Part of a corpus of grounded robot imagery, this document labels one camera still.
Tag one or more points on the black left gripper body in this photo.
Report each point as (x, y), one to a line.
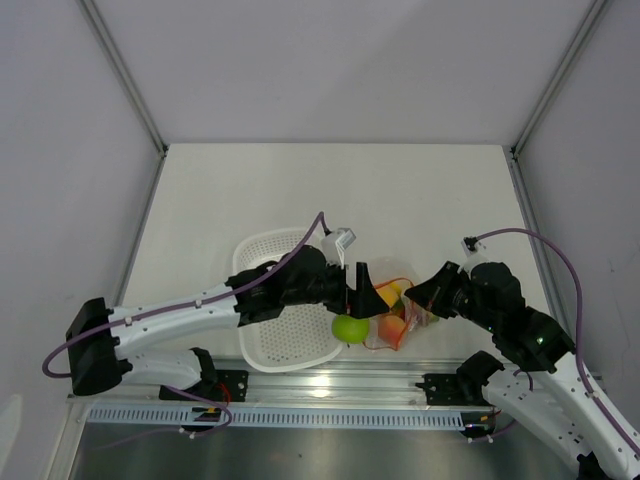
(336, 296)

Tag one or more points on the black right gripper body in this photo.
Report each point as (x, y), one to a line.
(457, 297)

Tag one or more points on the orange peach with leaf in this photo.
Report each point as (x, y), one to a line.
(390, 294)

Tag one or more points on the yellow green mango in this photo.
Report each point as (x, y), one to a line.
(399, 308)

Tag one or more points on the clear orange zip bag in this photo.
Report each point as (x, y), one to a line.
(392, 277)

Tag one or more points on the green apple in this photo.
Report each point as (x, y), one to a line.
(350, 330)

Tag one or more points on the pink peach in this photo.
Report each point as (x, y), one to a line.
(391, 329)

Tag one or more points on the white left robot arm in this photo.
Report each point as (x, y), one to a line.
(108, 347)

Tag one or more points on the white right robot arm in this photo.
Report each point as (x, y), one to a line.
(538, 380)

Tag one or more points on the white perforated plastic basket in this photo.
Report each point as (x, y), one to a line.
(301, 336)

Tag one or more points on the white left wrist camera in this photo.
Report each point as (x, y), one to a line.
(335, 244)

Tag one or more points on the aluminium front rail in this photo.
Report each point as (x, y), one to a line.
(360, 381)

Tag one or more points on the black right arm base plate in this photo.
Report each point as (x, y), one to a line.
(441, 389)

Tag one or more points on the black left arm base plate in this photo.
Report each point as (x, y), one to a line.
(227, 387)

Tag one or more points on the white slotted cable duct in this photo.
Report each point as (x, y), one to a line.
(243, 416)

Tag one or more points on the right aluminium frame post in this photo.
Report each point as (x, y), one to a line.
(568, 60)

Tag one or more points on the aluminium frame post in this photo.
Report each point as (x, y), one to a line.
(568, 60)
(118, 65)

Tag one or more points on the left aluminium frame post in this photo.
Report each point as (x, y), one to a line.
(118, 65)

